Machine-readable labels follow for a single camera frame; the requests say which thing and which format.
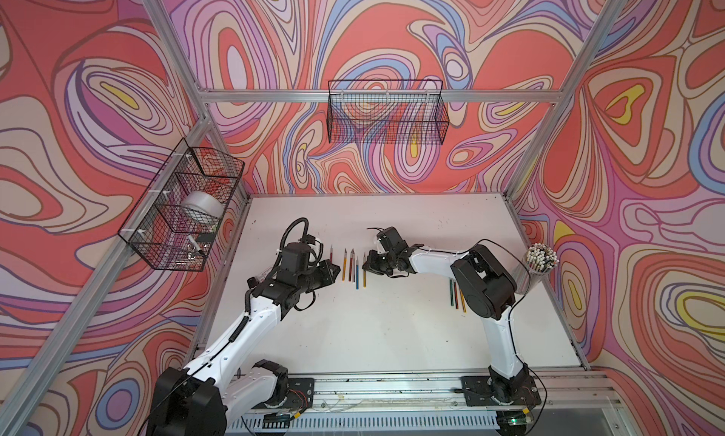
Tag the aluminium frame corner post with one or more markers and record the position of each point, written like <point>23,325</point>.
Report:
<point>206,127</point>

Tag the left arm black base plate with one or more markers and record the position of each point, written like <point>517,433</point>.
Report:
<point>292,394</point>

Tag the black wire basket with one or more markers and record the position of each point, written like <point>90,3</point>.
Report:
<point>387,111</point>
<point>159,231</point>

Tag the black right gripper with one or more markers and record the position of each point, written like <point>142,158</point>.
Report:
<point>371,265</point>

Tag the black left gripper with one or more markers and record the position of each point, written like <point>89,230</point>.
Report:
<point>328,276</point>

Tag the left black wire basket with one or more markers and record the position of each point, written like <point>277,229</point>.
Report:
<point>159,231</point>

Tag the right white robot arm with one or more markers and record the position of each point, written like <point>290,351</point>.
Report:
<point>488,290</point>

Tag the dark red carving knife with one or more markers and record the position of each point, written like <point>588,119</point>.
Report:
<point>456,295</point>

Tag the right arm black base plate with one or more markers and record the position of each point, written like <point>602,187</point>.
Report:
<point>494,391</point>

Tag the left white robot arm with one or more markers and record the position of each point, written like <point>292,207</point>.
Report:
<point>203,398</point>

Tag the back black wire basket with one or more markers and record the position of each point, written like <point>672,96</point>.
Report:
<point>387,111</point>

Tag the silver tape roll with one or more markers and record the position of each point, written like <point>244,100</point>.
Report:
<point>203,208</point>

